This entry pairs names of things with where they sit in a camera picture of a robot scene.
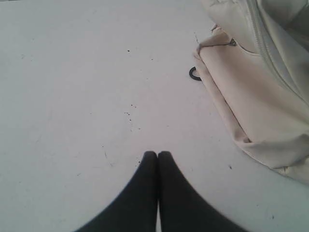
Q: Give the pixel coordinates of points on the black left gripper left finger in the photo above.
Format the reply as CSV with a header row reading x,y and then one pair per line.
x,y
135,208

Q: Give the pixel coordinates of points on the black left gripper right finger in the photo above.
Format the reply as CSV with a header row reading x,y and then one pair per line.
x,y
181,208

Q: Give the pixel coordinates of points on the cream duffel bag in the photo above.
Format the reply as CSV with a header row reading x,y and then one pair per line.
x,y
255,67

